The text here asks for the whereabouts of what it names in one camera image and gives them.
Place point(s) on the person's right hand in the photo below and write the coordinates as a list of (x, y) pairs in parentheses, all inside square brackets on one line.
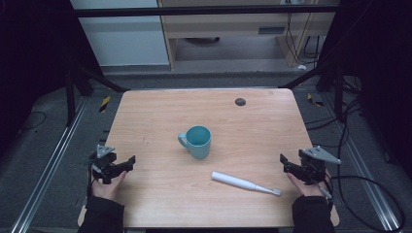
[(307, 189)]

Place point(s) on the person's left hand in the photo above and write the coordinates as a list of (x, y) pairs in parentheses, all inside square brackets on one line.
[(108, 189)]

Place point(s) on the white cabinet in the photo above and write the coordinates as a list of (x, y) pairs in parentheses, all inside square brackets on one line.
[(126, 39)]

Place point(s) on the aluminium floor rail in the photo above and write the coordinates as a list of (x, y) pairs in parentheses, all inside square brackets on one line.
[(48, 168), (362, 161)]

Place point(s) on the black metal stand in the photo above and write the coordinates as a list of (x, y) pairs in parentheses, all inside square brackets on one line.
[(70, 97), (338, 93)]

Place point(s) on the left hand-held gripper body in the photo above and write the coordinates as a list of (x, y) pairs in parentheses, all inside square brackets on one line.
[(104, 161)]

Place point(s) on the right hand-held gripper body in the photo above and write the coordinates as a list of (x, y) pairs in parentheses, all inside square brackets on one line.
[(315, 163)]

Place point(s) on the yellow black tape marker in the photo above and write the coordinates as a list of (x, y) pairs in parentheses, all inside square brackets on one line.
[(315, 100), (104, 104)]

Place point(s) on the white electric toothbrush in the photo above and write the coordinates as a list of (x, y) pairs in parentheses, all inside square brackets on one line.
[(239, 182)]

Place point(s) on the small white floor object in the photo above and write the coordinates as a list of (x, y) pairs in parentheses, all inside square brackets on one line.
[(302, 67)]

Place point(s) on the light wooden desk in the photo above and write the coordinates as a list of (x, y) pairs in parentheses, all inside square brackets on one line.
[(226, 27)]

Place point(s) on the teal ceramic mug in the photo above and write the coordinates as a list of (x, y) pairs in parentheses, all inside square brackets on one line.
[(197, 142)]

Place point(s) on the black horizontal frame bar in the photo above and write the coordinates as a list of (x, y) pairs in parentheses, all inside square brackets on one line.
[(194, 11)]

